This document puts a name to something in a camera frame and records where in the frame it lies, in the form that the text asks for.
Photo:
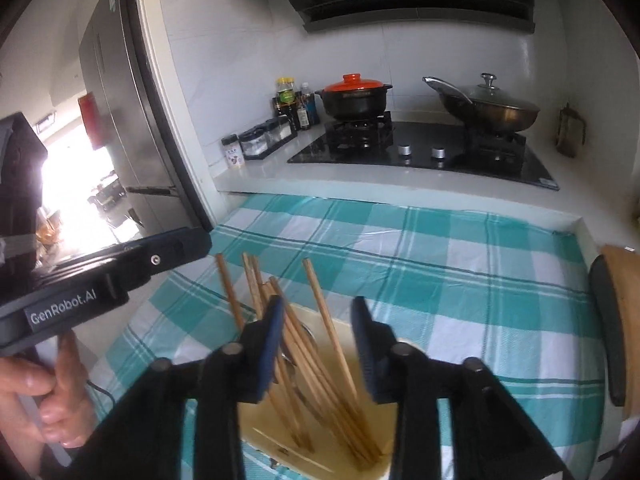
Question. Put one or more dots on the set of wooden chopsticks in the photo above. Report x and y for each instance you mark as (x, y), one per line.
(320, 385)

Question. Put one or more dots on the person's left hand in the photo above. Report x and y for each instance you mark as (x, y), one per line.
(60, 410)

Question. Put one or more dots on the dark sauce bottle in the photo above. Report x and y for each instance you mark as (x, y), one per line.
(281, 109)

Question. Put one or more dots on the black gas stove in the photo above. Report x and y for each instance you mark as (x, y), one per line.
(430, 160)

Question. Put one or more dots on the yellow cap bottle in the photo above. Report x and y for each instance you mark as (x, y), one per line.
(287, 92)

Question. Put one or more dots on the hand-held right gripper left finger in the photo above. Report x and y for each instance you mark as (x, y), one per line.
(270, 350)

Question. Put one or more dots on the black tray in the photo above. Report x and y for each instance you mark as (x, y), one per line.
(607, 330)

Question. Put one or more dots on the wooden cutting board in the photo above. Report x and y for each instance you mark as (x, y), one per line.
(627, 310)

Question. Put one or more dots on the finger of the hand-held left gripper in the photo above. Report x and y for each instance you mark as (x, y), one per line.
(165, 255)

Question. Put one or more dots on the red hanging cloth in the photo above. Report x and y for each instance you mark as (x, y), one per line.
(92, 120)

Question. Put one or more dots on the teal checked tablecloth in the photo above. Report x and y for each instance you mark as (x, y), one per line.
(450, 285)

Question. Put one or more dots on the grey refrigerator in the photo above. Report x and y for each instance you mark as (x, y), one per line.
(125, 110)

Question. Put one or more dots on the white spice shaker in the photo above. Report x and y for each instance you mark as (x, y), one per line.
(233, 154)

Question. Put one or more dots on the metal spoon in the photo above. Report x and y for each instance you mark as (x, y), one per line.
(306, 337)

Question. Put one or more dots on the dining furniture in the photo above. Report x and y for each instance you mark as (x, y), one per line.
(107, 197)

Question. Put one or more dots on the wok with glass lid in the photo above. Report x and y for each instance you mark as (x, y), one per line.
(495, 107)

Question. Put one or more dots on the black clay pot orange lid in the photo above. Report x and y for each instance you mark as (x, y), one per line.
(355, 97)

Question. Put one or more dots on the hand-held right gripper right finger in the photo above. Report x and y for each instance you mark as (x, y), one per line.
(367, 350)

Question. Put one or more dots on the cream ribbed utensil holder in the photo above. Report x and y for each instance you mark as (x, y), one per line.
(345, 320)

